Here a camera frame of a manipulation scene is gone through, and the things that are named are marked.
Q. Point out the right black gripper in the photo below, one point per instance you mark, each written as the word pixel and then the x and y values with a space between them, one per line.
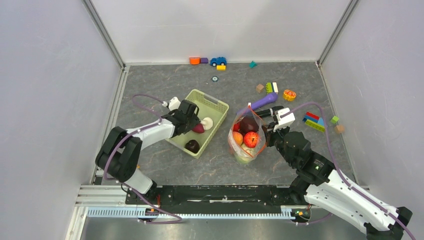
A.
pixel 268 131

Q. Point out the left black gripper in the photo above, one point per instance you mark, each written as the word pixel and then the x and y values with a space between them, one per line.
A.
pixel 194 120

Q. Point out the purple toy sweet potato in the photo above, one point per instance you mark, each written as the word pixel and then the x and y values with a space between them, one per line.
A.
pixel 199 128

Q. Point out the red toy apple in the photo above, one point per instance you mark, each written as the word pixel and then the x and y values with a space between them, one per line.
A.
pixel 251 139

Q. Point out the white toy mushroom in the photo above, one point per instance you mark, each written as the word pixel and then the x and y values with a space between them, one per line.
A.
pixel 207 123

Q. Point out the clear orange zip top bag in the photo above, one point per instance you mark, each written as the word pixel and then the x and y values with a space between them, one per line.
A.
pixel 246 111

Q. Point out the light green plastic basket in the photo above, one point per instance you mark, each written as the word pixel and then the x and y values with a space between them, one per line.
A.
pixel 212 113

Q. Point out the dark brown toy fruit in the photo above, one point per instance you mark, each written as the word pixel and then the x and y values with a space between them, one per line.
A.
pixel 248 124

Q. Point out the dark purple toy mangosteen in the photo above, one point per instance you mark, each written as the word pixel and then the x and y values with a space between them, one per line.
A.
pixel 192 146

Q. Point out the green toy cabbage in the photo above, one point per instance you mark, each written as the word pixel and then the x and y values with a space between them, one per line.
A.
pixel 245 155

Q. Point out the orange toy peach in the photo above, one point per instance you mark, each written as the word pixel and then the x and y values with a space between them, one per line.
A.
pixel 238 137

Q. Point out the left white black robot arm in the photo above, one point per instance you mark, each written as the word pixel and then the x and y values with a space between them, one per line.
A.
pixel 119 154

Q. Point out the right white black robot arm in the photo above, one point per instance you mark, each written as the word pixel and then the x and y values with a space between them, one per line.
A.
pixel 320 183

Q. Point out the black microphone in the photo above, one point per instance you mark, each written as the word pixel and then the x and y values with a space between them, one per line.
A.
pixel 268 112

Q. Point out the purple flashlight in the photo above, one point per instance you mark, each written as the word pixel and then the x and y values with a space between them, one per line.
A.
pixel 268 99

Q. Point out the multicolour brick stack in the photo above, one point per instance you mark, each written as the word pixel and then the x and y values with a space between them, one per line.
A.
pixel 314 121

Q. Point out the orange yellow round toy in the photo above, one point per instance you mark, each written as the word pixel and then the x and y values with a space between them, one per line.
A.
pixel 289 95

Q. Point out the green white toy bricks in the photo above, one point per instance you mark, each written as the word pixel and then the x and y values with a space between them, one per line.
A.
pixel 271 87

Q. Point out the brown wooden cube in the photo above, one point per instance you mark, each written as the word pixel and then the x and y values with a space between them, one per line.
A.
pixel 260 88

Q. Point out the orange half round block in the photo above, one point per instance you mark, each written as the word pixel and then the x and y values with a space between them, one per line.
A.
pixel 194 60

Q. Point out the purple small block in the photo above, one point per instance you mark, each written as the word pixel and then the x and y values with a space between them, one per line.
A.
pixel 204 60

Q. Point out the yellow toy brick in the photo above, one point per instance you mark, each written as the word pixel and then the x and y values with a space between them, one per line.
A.
pixel 221 67

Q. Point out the small green cube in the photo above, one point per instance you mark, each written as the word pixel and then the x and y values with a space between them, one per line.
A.
pixel 334 119

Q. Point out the blue toy car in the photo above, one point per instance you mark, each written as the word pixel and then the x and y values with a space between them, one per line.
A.
pixel 218 61

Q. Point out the tan wooden cube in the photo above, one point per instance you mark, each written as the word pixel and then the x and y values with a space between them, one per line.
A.
pixel 339 129

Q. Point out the teal triangular block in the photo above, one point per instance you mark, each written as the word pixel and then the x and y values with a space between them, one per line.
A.
pixel 253 64

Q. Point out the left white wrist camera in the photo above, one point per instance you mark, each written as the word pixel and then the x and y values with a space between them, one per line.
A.
pixel 172 104

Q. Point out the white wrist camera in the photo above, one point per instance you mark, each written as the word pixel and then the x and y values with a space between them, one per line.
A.
pixel 283 119
pixel 172 104

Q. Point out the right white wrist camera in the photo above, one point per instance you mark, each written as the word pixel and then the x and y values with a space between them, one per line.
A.
pixel 283 119

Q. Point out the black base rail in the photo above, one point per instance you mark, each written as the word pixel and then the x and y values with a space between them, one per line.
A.
pixel 219 199

